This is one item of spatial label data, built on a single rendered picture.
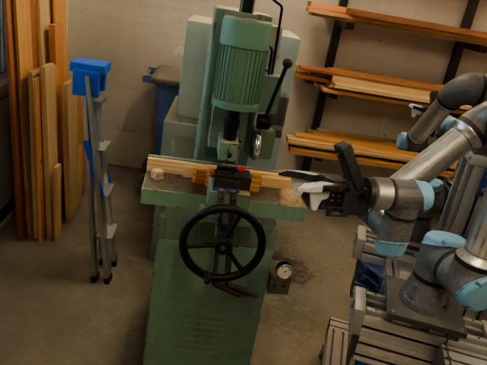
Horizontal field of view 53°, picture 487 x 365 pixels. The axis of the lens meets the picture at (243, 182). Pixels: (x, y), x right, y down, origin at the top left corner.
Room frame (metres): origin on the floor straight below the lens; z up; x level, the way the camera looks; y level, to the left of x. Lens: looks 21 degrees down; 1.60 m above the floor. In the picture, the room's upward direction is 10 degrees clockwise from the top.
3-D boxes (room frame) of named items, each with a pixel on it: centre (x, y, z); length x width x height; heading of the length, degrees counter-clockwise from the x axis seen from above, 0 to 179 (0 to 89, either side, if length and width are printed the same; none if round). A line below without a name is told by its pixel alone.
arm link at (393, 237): (1.11, -0.38, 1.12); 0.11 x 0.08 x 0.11; 16
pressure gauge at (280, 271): (1.61, -0.21, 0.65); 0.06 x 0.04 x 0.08; 98
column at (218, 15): (2.07, 0.13, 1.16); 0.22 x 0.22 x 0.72; 8
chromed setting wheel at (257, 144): (1.93, -0.02, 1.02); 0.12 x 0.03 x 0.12; 8
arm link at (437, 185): (1.78, -0.69, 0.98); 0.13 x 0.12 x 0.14; 94
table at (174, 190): (1.68, 0.06, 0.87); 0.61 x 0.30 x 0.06; 98
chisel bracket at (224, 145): (1.80, 0.08, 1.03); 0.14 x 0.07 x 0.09; 8
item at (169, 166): (1.80, 0.08, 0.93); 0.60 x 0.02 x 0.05; 98
